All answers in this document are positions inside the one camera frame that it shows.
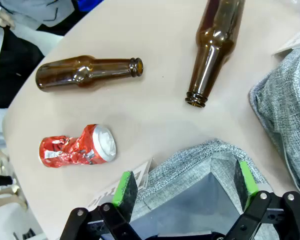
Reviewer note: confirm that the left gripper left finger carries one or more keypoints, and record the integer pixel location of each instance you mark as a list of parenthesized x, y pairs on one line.
[(126, 192)]

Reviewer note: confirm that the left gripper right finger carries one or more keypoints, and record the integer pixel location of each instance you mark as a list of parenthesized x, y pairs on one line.
[(242, 185)]

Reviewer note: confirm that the crushed red soda can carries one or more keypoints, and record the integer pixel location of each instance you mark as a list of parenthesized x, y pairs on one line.
[(72, 147)]

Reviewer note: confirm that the brown glass bottle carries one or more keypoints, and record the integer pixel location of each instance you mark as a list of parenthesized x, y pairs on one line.
[(65, 75), (215, 37)]

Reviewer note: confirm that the grey fabric bottle basket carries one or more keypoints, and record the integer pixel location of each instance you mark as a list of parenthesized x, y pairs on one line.
[(190, 162)]

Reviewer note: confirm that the grey fabric plastic basket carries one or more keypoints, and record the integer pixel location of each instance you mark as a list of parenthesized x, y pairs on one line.
[(277, 112)]

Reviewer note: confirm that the white printed label card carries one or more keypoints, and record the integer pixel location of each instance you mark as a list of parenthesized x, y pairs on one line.
[(142, 172), (297, 40)]

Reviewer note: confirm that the black mannequin trousers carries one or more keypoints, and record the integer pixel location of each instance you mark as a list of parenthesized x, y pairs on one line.
[(12, 67)]

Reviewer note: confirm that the person in blue hoodie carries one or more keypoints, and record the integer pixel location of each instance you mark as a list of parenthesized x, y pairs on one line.
[(88, 4)]

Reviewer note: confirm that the mannequin in grey shirt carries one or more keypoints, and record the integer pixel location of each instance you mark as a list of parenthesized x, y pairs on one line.
[(35, 10)]

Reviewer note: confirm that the beige mannequin hand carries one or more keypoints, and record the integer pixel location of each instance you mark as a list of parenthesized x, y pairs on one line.
[(3, 20)]

